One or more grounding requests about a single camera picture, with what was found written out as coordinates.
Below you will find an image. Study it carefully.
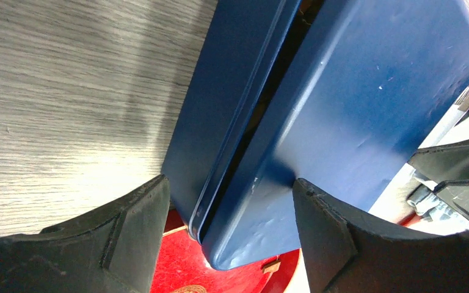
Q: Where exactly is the silver wrapped chocolate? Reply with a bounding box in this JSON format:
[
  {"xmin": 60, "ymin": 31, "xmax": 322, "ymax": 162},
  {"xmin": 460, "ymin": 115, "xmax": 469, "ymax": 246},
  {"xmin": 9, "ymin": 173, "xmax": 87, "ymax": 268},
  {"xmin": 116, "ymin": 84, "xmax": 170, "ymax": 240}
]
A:
[{"xmin": 261, "ymin": 258, "xmax": 281, "ymax": 275}]

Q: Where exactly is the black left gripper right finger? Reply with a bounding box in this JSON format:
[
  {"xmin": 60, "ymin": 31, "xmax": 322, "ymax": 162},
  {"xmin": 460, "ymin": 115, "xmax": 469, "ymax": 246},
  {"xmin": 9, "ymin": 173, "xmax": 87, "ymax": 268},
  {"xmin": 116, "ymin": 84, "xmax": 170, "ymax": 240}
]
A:
[{"xmin": 293, "ymin": 178, "xmax": 469, "ymax": 292}]

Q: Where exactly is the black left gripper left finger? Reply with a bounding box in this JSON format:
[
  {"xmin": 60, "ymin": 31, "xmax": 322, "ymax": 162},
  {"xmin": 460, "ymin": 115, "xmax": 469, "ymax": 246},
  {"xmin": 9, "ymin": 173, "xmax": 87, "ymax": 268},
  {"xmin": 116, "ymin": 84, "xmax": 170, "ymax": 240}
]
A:
[{"xmin": 0, "ymin": 175, "xmax": 170, "ymax": 292}]

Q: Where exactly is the blue tin lid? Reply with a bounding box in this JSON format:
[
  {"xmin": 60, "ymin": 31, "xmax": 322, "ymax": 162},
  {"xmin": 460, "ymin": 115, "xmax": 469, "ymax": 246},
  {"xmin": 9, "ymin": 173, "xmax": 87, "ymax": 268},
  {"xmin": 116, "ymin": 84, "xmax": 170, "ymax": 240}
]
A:
[{"xmin": 200, "ymin": 1, "xmax": 469, "ymax": 270}]

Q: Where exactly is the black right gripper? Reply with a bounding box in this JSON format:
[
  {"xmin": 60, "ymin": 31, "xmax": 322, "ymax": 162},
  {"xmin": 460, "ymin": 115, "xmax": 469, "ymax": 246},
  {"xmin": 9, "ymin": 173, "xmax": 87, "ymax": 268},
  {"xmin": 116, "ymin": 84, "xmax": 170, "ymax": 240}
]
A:
[{"xmin": 406, "ymin": 56, "xmax": 469, "ymax": 233}]

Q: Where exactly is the red round tray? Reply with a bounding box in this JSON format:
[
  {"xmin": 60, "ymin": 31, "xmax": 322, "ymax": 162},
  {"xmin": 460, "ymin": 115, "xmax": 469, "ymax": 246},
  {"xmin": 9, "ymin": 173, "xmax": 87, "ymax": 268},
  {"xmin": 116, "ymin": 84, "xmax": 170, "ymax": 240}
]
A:
[{"xmin": 149, "ymin": 208, "xmax": 421, "ymax": 293}]

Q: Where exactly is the blue chocolate tin box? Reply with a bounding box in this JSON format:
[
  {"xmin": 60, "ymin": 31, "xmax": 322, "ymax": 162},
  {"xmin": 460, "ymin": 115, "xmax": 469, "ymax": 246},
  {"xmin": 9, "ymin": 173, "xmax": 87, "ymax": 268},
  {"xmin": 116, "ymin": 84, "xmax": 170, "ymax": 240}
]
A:
[{"xmin": 162, "ymin": 1, "xmax": 321, "ymax": 240}]

